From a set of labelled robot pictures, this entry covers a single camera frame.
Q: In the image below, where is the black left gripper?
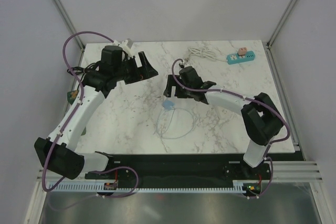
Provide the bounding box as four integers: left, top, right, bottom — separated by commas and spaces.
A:
114, 52, 158, 85

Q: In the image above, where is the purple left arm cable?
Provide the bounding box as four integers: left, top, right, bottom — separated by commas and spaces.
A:
41, 31, 140, 212

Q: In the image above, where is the teal power strip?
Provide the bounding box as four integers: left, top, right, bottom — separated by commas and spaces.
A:
226, 51, 255, 65

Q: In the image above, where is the white coiled power cord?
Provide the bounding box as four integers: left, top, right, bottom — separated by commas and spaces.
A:
184, 46, 228, 62

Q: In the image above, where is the light blue thin cable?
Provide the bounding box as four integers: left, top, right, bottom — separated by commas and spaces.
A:
155, 107, 196, 140

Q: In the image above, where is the black power cord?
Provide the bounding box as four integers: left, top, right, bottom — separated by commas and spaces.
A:
67, 66, 87, 77

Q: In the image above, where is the white power strip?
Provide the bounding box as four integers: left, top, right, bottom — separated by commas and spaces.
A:
215, 106, 232, 121

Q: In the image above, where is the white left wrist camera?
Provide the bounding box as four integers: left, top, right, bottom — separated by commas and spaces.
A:
119, 38, 133, 57

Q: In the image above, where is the beige brown plug adapter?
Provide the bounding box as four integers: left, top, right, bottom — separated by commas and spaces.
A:
237, 47, 247, 56

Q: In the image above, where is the white slotted cable duct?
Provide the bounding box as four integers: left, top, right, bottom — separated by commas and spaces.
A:
54, 178, 260, 193

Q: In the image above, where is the green power strip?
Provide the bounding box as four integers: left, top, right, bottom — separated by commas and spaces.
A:
67, 90, 79, 105

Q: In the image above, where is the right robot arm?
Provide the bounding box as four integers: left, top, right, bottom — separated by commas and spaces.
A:
163, 66, 285, 179

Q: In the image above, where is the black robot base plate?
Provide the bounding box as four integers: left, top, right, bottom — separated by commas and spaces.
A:
85, 154, 271, 185

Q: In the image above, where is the light blue plug adapter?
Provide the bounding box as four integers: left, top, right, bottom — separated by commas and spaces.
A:
162, 100, 174, 110

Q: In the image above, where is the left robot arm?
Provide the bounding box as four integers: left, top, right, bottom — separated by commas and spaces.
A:
34, 46, 159, 179

